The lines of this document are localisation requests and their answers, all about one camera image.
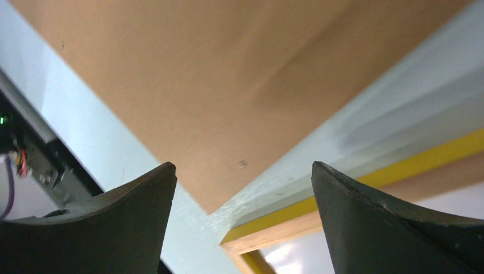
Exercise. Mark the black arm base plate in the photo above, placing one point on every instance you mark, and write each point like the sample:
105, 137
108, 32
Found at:
34, 162

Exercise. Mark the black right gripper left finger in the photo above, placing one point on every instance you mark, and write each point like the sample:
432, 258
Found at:
94, 234

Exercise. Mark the mountain landscape photo print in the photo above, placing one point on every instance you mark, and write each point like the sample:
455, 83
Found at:
310, 254

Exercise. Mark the brown cardboard backing board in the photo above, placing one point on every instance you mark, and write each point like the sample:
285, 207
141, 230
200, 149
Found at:
223, 89

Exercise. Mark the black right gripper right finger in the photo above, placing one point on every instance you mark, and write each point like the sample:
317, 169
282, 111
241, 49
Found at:
369, 231

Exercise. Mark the yellow wooden picture frame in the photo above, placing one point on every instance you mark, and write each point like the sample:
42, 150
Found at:
448, 167

